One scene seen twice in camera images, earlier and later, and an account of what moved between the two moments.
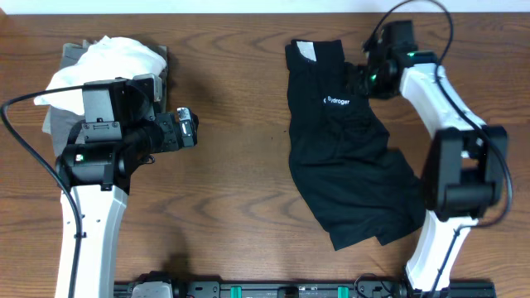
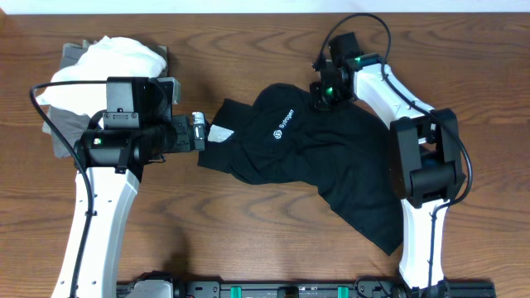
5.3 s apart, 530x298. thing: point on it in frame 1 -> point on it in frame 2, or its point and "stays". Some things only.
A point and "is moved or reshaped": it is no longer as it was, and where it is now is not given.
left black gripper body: x=159 y=134 stays
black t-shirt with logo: x=354 y=186 is moved or reshaped
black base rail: x=342 y=290 stays
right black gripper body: x=368 y=83 -> x=325 y=96
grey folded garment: x=60 y=124 stays
